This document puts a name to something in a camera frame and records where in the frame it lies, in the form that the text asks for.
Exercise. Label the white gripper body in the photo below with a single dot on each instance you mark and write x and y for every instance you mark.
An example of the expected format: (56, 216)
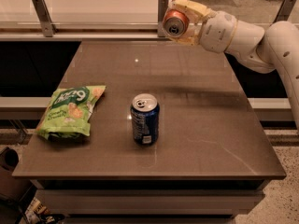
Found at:
(218, 31)

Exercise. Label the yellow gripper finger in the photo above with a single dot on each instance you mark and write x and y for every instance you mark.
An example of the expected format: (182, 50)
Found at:
(188, 11)
(190, 38)

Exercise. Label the red coke can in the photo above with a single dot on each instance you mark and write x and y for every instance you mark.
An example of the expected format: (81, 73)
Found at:
(175, 23)

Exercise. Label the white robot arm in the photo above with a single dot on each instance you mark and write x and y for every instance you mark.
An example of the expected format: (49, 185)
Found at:
(258, 49)

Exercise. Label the blue pepsi can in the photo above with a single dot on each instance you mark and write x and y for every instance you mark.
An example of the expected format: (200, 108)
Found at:
(145, 112)

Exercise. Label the green chip bag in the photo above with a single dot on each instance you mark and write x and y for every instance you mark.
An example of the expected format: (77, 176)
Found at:
(68, 112)

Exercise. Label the snack packages on floor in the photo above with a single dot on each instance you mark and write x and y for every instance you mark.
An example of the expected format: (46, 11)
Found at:
(38, 213)

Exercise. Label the dark bin at floor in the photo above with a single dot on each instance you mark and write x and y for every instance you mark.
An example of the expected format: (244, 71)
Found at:
(11, 188)

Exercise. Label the middle metal railing bracket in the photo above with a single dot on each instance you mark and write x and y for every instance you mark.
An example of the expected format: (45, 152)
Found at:
(162, 8)

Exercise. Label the metal railing bracket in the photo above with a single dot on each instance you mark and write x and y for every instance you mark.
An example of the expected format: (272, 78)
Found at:
(47, 26)
(162, 8)
(285, 10)

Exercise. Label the right metal railing bracket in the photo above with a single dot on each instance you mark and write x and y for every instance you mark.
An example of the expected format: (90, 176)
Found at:
(285, 10)

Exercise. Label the left metal railing bracket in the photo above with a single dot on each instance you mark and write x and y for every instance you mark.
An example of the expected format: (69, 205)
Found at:
(47, 26)

